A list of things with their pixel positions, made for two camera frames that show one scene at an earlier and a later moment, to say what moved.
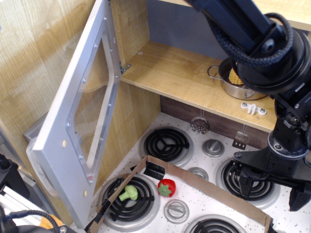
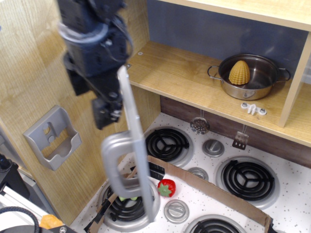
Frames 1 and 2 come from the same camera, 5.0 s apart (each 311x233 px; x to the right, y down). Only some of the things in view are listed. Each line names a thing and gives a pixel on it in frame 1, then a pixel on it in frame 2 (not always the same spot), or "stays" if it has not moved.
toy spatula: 241,139 stays
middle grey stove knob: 199,172 stays
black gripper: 260,163 → 107,109
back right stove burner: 263,193 stays
